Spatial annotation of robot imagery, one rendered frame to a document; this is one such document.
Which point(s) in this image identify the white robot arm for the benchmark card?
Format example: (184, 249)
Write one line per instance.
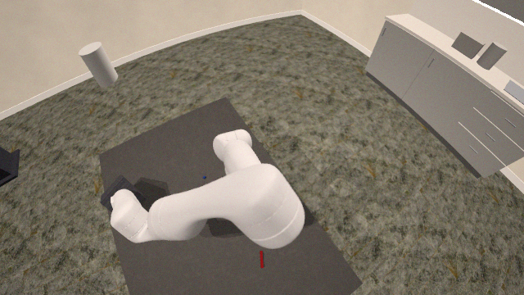
(255, 197)

